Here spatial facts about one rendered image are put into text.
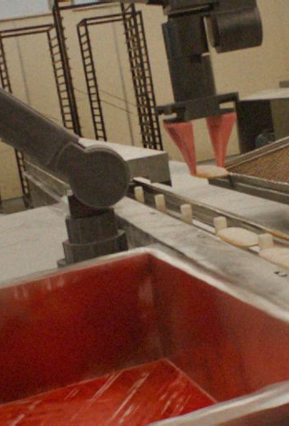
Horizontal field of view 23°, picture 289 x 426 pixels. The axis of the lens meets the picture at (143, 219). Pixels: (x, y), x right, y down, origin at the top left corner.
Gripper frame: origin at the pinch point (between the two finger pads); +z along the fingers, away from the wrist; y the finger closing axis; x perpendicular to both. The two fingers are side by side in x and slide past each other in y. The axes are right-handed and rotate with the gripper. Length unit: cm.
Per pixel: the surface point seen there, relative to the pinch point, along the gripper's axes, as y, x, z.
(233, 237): -1.9, -10.8, 8.0
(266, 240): -0.8, -18.0, 7.4
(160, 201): -0.8, 24.0, 7.8
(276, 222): 12.3, 7.6, 12.1
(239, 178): 8.8, 10.9, 4.6
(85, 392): -26.3, -36.1, 10.9
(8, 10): 54, 699, -115
